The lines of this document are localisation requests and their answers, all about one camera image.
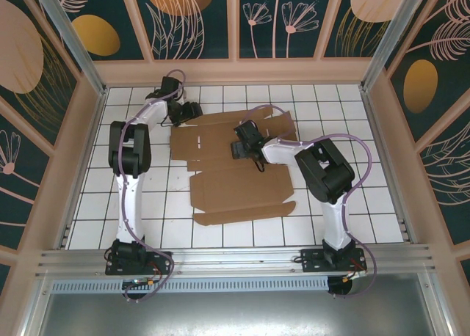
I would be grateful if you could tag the brown cardboard box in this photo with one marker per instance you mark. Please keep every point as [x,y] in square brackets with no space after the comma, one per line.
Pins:
[235,189]

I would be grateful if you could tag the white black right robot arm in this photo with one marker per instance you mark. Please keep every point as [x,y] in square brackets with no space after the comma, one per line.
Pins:
[330,174]

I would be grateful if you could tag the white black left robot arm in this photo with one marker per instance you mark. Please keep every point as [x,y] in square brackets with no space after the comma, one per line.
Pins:
[128,204]

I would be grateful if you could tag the grey metal sheet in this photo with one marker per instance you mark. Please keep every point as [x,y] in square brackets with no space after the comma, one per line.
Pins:
[235,314]

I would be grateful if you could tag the long aluminium mounting rail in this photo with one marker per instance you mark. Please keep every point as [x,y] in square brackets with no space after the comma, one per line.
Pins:
[235,259]

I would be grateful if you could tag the aluminium side rail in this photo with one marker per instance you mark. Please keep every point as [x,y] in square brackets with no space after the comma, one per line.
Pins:
[389,167]
[79,174]

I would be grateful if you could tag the aluminium corner post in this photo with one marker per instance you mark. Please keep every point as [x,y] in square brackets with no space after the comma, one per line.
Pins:
[396,31]
[69,39]

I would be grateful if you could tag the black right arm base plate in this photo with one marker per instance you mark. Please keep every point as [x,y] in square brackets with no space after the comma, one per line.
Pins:
[312,260]

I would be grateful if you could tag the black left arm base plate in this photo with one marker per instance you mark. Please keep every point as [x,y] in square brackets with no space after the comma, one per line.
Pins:
[158,262]

